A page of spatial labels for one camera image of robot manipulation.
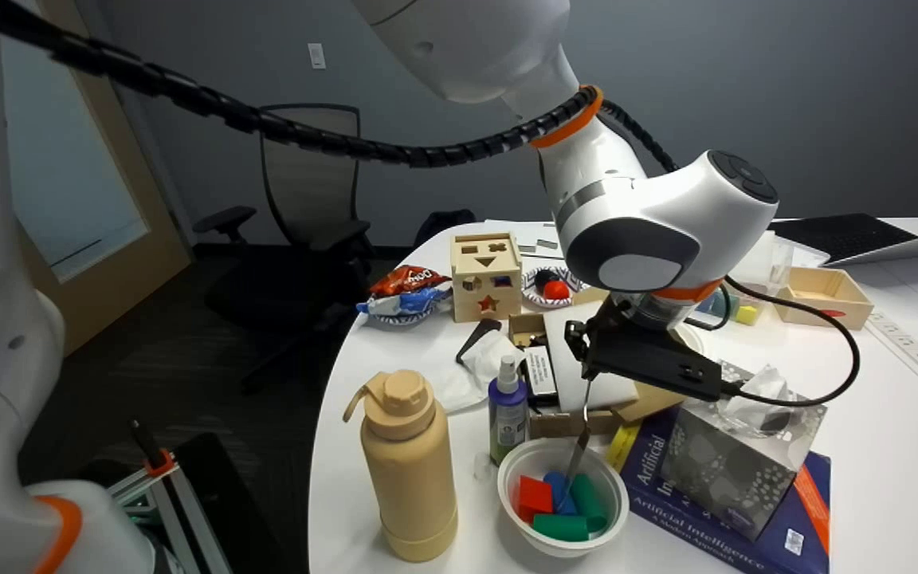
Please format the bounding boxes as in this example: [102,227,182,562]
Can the beige insulated water bottle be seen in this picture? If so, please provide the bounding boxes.
[339,367,461,564]

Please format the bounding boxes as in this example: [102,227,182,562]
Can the blue toy block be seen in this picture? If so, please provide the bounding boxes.
[542,469,581,520]

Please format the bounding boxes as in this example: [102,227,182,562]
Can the blue snack bag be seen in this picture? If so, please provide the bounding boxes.
[354,286,452,325]

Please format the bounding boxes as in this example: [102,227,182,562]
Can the wooden shape sorter box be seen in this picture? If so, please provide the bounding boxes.
[445,229,525,325]

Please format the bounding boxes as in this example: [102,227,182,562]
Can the orange chips bag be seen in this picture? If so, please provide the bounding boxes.
[366,260,452,303]

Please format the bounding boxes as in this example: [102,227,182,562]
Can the black mesh office chair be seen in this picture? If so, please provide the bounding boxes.
[190,97,380,397]

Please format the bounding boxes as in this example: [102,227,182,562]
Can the clear plastic container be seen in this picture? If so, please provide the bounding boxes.
[727,224,796,325]

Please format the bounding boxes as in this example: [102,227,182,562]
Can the black tripod with orange clip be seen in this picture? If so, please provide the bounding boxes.
[105,415,236,574]

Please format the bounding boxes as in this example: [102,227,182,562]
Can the teal toy block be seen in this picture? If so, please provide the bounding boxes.
[705,286,737,327]

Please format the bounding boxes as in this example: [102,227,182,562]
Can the small yellow object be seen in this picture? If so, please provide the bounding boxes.
[603,419,645,473]

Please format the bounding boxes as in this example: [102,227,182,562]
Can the white round bowl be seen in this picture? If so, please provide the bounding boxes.
[494,432,635,564]

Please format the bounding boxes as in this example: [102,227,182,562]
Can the white paper napkin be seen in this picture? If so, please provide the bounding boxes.
[466,325,529,376]
[438,363,498,417]

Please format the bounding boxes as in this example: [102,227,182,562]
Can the red toy block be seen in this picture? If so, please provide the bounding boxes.
[511,473,557,527]

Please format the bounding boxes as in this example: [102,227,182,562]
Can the thin black camera cable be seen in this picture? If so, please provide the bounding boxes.
[717,273,863,410]

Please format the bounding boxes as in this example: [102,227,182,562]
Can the green toy block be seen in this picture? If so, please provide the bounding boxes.
[566,469,615,536]
[525,511,594,544]

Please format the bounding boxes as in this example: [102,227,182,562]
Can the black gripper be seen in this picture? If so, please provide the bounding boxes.
[565,298,697,387]

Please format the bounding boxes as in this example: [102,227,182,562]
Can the blue book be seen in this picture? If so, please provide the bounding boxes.
[615,406,835,574]

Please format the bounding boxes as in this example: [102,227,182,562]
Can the small purple spray bottle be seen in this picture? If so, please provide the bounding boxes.
[485,354,536,469]

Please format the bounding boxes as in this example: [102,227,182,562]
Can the black corrugated cable conduit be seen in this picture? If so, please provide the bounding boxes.
[0,0,689,174]

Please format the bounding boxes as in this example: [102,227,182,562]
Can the small wooden tray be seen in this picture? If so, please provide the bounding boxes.
[770,260,876,330]

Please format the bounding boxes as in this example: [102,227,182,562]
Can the small patterned dish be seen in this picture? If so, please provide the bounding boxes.
[516,260,588,315]

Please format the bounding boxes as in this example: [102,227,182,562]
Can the patterned tissue box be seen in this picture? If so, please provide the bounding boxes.
[653,363,831,542]

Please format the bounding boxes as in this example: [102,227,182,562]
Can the flat cardboard box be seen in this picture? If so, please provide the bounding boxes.
[505,303,697,440]

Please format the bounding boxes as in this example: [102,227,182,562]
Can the cake spatula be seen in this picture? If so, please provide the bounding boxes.
[560,372,596,486]

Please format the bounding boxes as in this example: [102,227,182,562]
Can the dark open laptop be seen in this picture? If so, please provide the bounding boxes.
[769,209,918,271]

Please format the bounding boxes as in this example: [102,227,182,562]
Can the wooden door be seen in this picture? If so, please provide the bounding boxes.
[8,0,193,359]

